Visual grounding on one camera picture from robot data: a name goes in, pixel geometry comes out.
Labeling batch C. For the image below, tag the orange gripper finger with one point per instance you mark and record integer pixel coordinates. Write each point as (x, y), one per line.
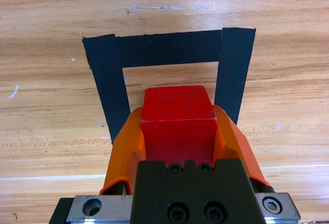
(234, 144)
(123, 152)

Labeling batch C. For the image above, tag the red wooden cube block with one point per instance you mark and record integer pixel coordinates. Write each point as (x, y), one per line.
(177, 131)

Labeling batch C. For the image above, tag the black tape square outline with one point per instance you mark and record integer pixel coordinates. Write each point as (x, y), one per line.
(105, 80)

